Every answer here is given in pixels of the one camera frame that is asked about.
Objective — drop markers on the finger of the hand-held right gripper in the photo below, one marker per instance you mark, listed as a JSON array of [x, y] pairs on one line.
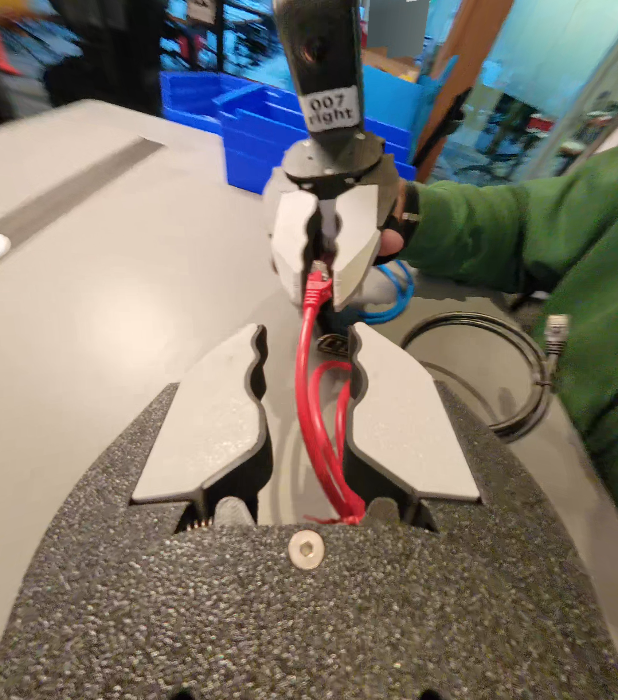
[[355, 246], [293, 246]]

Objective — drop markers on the person's right hand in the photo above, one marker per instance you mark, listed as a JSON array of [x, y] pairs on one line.
[[402, 213]]

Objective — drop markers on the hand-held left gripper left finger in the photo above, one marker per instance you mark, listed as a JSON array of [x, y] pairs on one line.
[[205, 432]]

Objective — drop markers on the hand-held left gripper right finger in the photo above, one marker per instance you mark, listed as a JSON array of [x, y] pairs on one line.
[[413, 432]]

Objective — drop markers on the blue plastic bin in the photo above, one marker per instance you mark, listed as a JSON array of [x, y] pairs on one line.
[[254, 131]]

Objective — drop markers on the black ethernet adapter hub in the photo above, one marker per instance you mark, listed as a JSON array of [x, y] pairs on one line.
[[342, 321]]

